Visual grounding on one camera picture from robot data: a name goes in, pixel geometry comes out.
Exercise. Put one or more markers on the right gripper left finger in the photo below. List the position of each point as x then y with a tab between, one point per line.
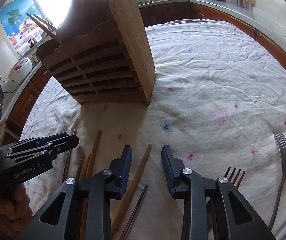
60	216

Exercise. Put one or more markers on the brown wooden chopstick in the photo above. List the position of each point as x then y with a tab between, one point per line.
86	174

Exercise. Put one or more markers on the steel chopstick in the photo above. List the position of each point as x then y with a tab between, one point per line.
134	214

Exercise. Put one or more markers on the dark metal chopstick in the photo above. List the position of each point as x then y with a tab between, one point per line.
47	27

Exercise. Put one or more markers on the white floral tablecloth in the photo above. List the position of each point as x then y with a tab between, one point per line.
218	99

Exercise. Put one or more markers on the person left hand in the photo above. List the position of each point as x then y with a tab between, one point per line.
15	213

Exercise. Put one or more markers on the steel fork long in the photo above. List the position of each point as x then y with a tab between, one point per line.
235	176

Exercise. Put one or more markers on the green colander basket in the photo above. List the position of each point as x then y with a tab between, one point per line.
142	1

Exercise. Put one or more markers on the wooden utensil holder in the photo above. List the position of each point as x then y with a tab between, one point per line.
101	53

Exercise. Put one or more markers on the white red rice cooker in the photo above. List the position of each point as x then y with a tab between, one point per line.
20	71

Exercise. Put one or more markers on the wooden chopstick carved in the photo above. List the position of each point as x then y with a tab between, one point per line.
84	167

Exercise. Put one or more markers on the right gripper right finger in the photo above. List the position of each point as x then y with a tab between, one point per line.
232	215

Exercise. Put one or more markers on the tropical fruit poster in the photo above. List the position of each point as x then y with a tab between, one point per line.
18	26

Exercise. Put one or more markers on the light wooden chopstick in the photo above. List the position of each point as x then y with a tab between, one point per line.
80	167

